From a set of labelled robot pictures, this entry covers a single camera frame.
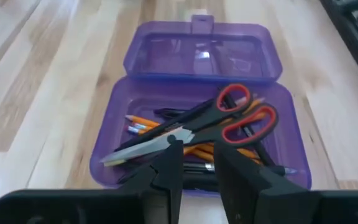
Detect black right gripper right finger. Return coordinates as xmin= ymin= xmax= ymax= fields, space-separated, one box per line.
xmin=213 ymin=141 xmax=358 ymax=224

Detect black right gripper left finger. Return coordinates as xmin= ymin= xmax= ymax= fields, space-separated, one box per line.
xmin=0 ymin=139 xmax=185 ymax=224

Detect red and black scissors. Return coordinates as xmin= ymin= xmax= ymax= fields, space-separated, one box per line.
xmin=99 ymin=83 xmax=279 ymax=166

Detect purple translucent plastic supply box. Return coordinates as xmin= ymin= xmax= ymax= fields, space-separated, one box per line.
xmin=89 ymin=14 xmax=313 ymax=197

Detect black aluminium table frame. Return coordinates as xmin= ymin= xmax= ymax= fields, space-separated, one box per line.
xmin=320 ymin=0 xmax=358 ymax=97

